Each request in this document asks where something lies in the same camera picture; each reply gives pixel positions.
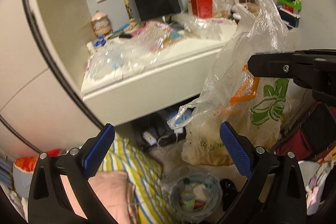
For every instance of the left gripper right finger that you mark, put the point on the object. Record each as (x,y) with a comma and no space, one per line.
(274,191)

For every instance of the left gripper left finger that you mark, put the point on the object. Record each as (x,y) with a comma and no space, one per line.
(48,201)

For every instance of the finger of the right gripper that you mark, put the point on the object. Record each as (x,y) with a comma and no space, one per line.
(307,66)

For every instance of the plastic bag with green print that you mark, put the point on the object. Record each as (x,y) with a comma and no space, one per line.
(252,105)

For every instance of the small clear plastic bag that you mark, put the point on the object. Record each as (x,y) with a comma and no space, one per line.
(199,28)

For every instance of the clear bubble wrap sheet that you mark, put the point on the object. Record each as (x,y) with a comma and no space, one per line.
(131,56)

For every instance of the pink cartoon plastic bag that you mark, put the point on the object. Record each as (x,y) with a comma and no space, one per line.
(155,36)

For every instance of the clear plastic water bottle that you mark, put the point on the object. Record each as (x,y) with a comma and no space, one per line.
(187,196)

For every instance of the round trash bin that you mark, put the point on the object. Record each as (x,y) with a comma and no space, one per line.
(207,190)

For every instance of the red orange cushion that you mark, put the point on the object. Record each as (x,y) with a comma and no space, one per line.
(28,164)

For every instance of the pink pillow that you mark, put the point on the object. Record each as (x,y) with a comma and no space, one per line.
(117,194)

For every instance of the green box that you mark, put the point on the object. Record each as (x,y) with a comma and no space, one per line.
(295,5)

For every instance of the striped yellow blue bedsheet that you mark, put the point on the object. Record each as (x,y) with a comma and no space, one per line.
(145,174)

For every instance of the white power strip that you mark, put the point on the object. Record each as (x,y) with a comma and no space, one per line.
(150,139)

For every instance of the white charger adapter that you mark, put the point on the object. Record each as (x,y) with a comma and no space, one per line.
(178,131)

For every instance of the blue cloth bundle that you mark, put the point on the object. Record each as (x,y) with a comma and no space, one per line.
(180,118)

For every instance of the white pill bottle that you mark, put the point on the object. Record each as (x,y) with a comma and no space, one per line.
(90,48)

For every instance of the blue tissue pack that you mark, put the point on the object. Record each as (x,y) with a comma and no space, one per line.
(101,41)

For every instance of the pink carousel music box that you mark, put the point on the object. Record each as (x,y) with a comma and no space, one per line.
(101,24)

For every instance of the framed family photo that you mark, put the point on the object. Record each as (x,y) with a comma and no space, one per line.
(128,10)

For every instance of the black handled magnifying glass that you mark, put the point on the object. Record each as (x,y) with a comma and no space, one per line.
(122,35)

